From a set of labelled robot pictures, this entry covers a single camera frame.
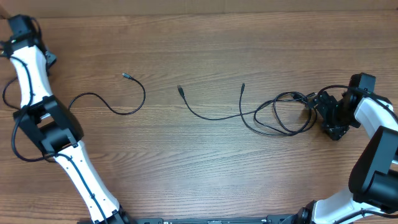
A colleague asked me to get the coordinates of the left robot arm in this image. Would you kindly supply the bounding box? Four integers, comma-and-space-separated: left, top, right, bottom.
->
1, 14, 132, 223

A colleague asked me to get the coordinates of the separated black usb cable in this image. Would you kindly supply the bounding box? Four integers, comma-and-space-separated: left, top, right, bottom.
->
67, 72, 147, 116

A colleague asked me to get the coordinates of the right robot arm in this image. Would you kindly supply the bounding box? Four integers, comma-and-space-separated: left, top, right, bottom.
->
284, 73, 397, 223

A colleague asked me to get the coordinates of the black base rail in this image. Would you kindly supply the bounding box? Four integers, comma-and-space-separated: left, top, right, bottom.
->
77, 213, 299, 224

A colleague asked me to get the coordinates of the black cable bundle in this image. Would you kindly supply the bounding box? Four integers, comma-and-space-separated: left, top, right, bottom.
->
176, 82, 318, 138

